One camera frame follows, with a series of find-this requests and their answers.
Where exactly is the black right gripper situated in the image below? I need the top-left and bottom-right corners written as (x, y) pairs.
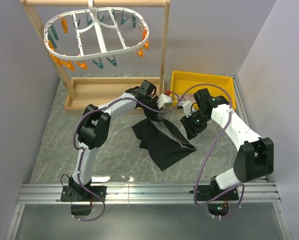
top-left (180, 111), bottom-right (211, 141)

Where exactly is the black striped underwear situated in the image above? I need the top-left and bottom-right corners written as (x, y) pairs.
top-left (132, 117), bottom-right (196, 171)

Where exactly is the orange clothes peg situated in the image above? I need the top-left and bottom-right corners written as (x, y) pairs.
top-left (75, 60), bottom-right (88, 70)

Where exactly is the white oval clip hanger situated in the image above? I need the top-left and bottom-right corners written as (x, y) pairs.
top-left (43, 0), bottom-right (150, 61)

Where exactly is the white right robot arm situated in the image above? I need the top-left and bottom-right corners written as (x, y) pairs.
top-left (180, 88), bottom-right (274, 203)

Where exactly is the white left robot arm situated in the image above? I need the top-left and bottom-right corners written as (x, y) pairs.
top-left (60, 80), bottom-right (160, 202)

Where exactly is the wooden hanger rack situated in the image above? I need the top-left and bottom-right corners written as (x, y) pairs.
top-left (21, 0), bottom-right (170, 114)

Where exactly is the yellow plastic tray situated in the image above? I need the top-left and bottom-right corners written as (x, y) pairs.
top-left (169, 70), bottom-right (238, 111)

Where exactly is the teal clothes peg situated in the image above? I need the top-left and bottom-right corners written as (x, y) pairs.
top-left (106, 56), bottom-right (117, 67)
top-left (92, 59), bottom-right (104, 69)

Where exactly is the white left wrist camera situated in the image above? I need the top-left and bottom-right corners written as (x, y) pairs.
top-left (157, 93), bottom-right (173, 109)

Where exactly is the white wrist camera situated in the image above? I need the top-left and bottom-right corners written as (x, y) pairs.
top-left (178, 100), bottom-right (197, 118)
top-left (157, 93), bottom-right (173, 109)

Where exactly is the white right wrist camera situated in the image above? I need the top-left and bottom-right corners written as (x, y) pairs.
top-left (178, 100), bottom-right (197, 118)

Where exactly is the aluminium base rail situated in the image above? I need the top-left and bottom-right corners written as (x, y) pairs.
top-left (16, 181), bottom-right (281, 205)

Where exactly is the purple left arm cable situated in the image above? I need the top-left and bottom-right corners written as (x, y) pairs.
top-left (72, 91), bottom-right (180, 222)

